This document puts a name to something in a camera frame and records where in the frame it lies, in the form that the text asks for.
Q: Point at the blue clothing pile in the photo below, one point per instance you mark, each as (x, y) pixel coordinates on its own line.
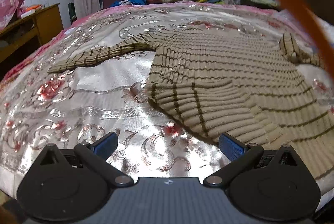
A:
(128, 2)

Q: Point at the beige brown-striped knit sweater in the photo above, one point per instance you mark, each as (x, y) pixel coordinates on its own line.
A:
(215, 82)

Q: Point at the floral satin bedspread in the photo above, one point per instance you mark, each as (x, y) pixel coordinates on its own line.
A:
(39, 108)

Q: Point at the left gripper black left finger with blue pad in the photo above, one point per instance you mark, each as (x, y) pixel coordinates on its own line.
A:
(94, 156)

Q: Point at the wooden side cabinet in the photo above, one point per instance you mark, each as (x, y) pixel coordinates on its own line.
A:
(45, 24)

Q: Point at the pink floral bedding on cabinet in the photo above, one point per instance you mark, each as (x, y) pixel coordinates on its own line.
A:
(8, 9)

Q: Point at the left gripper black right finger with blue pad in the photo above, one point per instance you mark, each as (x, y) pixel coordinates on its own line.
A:
(242, 157)

